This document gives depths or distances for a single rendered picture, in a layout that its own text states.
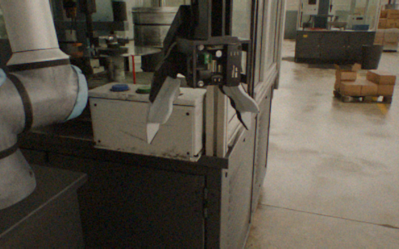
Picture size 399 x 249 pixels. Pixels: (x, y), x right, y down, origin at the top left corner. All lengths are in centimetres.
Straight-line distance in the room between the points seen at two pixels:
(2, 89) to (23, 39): 11
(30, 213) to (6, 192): 6
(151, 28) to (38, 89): 122
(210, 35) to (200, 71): 4
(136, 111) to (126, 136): 8
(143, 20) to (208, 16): 149
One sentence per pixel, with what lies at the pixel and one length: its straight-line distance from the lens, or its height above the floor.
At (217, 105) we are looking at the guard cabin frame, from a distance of 74.
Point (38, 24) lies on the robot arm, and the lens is 71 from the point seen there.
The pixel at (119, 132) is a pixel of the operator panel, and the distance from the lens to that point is 81.
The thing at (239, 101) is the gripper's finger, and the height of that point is 96.
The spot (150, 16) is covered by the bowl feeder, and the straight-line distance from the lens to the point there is 182.
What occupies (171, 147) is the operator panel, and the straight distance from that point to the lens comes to 76.
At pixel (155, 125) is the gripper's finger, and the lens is 42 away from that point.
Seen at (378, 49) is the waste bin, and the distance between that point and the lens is 729.
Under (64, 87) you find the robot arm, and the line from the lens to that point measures 70.
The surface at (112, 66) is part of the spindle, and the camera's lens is 119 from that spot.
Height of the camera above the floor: 108
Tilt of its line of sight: 19 degrees down
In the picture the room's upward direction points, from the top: straight up
